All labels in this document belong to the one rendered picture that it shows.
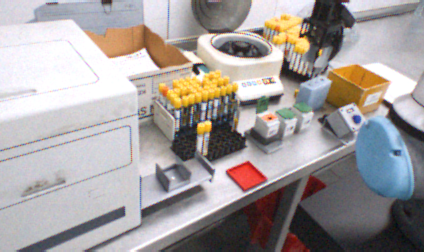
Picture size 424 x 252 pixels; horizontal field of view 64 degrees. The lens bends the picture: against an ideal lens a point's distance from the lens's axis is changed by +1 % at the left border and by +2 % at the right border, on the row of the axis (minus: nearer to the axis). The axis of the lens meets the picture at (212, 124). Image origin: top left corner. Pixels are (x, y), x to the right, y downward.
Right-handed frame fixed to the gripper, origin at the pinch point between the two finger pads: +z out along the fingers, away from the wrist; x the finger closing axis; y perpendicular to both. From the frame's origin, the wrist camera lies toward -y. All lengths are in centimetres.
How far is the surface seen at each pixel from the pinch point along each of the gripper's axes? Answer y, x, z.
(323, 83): -4.3, 1.4, 5.2
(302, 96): 2.1, -0.3, 8.3
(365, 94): -13.2, 10.4, 7.0
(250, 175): 31.9, 8.9, 14.9
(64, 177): 70, 5, -3
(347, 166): -106, -12, 103
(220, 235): -3, -23, 103
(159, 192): 53, 4, 11
